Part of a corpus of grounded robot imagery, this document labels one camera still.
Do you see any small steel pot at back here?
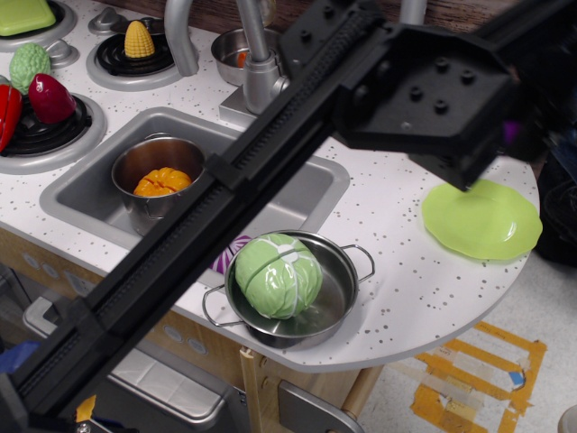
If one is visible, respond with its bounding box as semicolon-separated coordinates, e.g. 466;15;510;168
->
211;28;284;87

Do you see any red toy pepper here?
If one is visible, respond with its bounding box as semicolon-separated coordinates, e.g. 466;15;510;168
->
0;84;23;151

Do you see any tall steel pot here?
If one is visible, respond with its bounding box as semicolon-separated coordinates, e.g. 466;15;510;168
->
111;134;206;235

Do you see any steel pan with handles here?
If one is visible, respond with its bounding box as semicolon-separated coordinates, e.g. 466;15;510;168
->
220;230;364;349

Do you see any green toy cabbage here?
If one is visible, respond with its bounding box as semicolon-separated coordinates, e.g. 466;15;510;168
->
234;233;323;320

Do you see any grey oven door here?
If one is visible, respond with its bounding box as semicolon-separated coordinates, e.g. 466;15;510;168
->
22;295;253;433

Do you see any silver toy faucet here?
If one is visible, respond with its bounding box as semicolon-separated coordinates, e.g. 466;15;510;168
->
219;1;289;126

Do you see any dark red toy strawberry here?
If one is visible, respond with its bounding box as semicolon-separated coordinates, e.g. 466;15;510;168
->
28;73;77;124

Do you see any green bumpy toy vegetable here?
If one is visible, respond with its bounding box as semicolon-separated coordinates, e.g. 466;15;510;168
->
9;42;51;95

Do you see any grey stove knob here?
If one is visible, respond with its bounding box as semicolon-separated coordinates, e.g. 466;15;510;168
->
87;6;127;35

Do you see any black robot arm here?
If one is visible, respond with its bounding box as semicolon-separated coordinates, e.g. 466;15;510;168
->
1;1;576;432

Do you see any black front stove burner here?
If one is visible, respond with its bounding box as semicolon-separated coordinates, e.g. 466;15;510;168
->
1;95;106;175

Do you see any green plastic plate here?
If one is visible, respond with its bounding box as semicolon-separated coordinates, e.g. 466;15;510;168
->
421;180;543;261

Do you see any orange toy pumpkin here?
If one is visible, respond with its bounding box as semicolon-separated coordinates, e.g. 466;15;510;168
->
133;167;192;198

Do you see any purple toy eggplant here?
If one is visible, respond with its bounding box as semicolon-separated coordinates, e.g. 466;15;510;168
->
503;120;522;146

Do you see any blue clamp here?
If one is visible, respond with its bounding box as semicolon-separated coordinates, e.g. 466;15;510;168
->
0;341;41;373

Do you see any green toy lid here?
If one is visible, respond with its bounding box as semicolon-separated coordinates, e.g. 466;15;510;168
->
0;0;56;37

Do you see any yellow toy corn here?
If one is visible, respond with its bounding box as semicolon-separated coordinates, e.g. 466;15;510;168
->
124;21;156;59

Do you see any grey toy sink basin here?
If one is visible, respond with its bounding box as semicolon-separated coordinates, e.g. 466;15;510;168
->
40;107;350;249

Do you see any yellow tape on floor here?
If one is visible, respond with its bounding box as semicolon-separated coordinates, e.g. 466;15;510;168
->
404;322;547;432

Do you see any purple striped toy onion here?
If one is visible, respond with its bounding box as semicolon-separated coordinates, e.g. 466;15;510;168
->
210;235;252;274

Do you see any grey curved pipe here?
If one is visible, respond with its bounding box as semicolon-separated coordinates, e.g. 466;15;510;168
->
164;0;199;77

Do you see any black stove burner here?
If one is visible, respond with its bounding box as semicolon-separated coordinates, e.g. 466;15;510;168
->
1;95;106;175
86;17;182;92

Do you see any black rear stove burner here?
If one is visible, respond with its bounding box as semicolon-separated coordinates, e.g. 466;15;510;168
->
86;17;182;92

